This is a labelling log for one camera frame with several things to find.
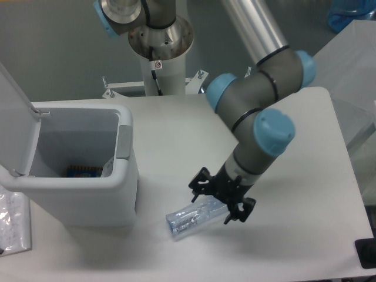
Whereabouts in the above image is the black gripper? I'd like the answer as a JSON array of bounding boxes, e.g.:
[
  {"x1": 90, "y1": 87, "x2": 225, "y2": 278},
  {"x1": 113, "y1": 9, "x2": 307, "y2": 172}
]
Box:
[{"x1": 189, "y1": 167, "x2": 256, "y2": 224}]

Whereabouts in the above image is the clear crushed plastic bottle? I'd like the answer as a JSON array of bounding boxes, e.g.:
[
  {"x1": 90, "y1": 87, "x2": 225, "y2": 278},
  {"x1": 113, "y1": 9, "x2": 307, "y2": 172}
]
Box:
[{"x1": 165, "y1": 196, "x2": 228, "y2": 240}]

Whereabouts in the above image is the white green plastic wrapper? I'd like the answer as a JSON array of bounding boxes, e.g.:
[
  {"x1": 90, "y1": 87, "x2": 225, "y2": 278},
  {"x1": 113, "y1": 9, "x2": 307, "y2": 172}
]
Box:
[{"x1": 101, "y1": 157, "x2": 114, "y2": 177}]

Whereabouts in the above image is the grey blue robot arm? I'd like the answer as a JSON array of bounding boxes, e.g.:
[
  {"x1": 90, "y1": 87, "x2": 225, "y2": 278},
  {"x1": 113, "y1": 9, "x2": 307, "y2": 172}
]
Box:
[{"x1": 93, "y1": 1, "x2": 316, "y2": 221}]

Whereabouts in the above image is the white plastic trash can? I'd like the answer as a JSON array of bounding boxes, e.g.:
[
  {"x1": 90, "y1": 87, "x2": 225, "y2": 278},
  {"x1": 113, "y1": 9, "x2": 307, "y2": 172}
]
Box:
[{"x1": 1, "y1": 102, "x2": 138, "y2": 227}]

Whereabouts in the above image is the white trash can lid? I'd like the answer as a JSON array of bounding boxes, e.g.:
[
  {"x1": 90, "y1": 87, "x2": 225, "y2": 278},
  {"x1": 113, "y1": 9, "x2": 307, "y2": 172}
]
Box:
[{"x1": 1, "y1": 65, "x2": 49, "y2": 176}]

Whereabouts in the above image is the blue orange snack packet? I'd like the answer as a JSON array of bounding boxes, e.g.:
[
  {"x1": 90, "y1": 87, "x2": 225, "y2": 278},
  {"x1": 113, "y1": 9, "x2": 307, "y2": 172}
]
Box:
[{"x1": 66, "y1": 166, "x2": 103, "y2": 178}]

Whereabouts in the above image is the black device at edge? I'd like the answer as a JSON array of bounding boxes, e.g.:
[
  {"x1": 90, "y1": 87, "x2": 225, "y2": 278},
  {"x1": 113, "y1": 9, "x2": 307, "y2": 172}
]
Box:
[{"x1": 355, "y1": 238, "x2": 375, "y2": 269}]

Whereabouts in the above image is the translucent white storage box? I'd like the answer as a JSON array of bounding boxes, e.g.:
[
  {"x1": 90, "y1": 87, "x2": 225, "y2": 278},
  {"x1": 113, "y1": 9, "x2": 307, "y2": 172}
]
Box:
[{"x1": 311, "y1": 19, "x2": 376, "y2": 203}]

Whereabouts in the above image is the paper sheet in sleeve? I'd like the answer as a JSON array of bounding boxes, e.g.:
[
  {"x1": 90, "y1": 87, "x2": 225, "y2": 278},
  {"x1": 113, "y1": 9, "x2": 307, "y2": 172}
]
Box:
[{"x1": 1, "y1": 186, "x2": 32, "y2": 257}]

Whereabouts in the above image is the blue water jug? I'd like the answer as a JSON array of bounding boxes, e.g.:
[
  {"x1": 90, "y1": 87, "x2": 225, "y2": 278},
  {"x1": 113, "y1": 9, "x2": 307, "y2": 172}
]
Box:
[{"x1": 327, "y1": 0, "x2": 375, "y2": 33}]

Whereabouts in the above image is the white pedestal base bracket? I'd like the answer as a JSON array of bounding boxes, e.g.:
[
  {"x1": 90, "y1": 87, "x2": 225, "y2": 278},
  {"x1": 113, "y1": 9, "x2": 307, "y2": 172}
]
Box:
[{"x1": 102, "y1": 69, "x2": 209, "y2": 99}]

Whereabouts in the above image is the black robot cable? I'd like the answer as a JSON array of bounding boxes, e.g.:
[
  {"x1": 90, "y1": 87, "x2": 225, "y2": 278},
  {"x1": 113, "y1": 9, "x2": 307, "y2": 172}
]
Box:
[{"x1": 148, "y1": 46, "x2": 164, "y2": 96}]

